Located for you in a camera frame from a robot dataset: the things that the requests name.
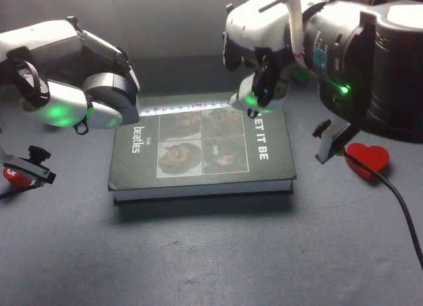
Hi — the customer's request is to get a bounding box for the red cylinder block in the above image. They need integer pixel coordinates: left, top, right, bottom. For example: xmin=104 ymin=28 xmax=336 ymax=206
xmin=2 ymin=167 xmax=37 ymax=188

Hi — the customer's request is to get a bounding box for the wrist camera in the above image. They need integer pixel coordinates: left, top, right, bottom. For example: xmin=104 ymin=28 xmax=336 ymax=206
xmin=312 ymin=118 xmax=360 ymax=164
xmin=0 ymin=145 xmax=57 ymax=201

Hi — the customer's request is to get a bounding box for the grey tape measure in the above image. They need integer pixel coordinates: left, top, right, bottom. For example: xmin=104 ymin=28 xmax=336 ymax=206
xmin=81 ymin=73 xmax=236 ymax=124

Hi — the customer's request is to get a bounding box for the black camera cable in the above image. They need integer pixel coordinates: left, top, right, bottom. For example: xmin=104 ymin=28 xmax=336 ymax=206
xmin=343 ymin=145 xmax=423 ymax=269

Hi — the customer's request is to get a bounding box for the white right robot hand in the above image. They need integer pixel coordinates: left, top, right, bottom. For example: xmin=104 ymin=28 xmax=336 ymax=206
xmin=221 ymin=0 xmax=334 ymax=119

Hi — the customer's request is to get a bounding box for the red heart block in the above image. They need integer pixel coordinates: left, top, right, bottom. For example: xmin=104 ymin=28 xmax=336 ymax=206
xmin=345 ymin=142 xmax=391 ymax=183

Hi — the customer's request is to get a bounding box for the black Beatles book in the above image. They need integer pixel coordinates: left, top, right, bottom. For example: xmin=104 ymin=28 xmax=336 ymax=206
xmin=108 ymin=93 xmax=297 ymax=205

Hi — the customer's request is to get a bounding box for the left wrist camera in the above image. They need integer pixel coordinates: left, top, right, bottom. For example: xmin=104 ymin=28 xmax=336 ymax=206
xmin=0 ymin=145 xmax=57 ymax=201

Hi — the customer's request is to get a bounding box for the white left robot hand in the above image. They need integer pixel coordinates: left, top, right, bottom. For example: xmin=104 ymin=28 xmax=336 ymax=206
xmin=0 ymin=17 xmax=141 ymax=135

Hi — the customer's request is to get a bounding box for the grey table cloth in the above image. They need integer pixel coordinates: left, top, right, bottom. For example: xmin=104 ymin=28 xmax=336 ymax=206
xmin=0 ymin=54 xmax=423 ymax=306

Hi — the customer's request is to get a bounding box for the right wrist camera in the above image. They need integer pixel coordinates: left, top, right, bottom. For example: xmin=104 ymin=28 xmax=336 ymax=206
xmin=312 ymin=118 xmax=360 ymax=164

